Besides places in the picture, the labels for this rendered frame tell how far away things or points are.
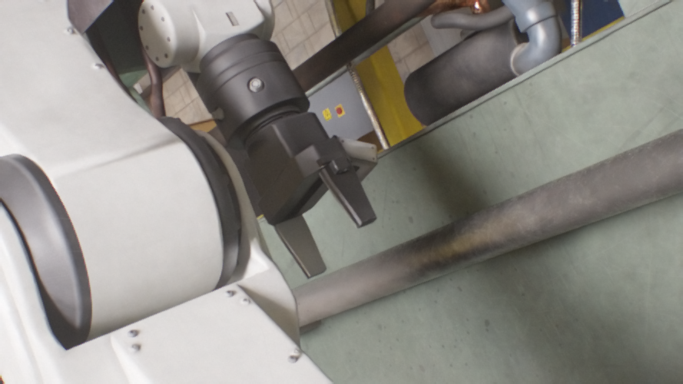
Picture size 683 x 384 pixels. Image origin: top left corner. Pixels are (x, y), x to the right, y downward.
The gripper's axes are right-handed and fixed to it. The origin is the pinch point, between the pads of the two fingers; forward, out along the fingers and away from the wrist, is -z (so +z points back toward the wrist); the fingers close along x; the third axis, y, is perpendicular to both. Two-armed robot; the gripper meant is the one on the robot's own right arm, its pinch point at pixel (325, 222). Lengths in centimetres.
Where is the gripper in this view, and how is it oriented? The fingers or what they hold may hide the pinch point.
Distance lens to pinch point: 90.6
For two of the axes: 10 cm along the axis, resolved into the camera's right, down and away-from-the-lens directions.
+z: -4.8, -8.4, 2.6
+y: -7.7, 2.7, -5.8
